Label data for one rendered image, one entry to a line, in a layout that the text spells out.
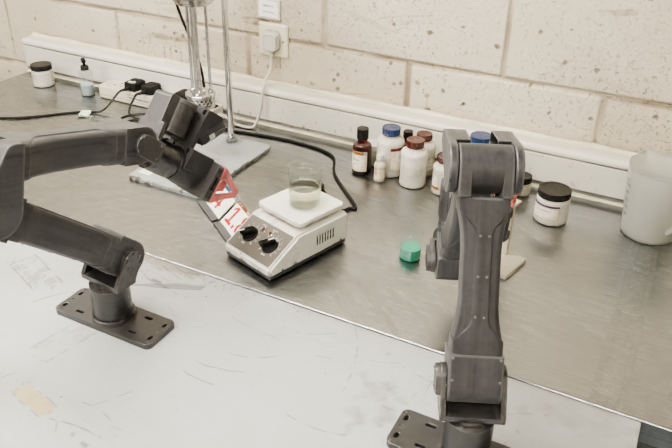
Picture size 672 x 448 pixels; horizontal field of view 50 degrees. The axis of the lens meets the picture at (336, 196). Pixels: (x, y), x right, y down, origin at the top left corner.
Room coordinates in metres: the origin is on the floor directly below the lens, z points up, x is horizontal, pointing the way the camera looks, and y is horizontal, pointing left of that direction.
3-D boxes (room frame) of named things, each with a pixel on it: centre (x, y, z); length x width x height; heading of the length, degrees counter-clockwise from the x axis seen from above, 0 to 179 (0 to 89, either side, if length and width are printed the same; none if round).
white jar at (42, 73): (2.06, 0.88, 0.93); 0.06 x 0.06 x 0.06
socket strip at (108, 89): (1.90, 0.50, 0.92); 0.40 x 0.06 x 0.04; 63
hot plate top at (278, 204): (1.21, 0.07, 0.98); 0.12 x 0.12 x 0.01; 45
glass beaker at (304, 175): (1.20, 0.06, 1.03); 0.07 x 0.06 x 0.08; 86
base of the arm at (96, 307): (0.95, 0.36, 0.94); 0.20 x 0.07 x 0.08; 63
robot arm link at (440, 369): (0.69, -0.17, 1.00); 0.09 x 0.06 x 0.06; 87
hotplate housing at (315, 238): (1.19, 0.08, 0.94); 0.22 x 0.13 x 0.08; 136
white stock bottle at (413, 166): (1.47, -0.17, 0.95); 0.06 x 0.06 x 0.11
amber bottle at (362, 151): (1.52, -0.06, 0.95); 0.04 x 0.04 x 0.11
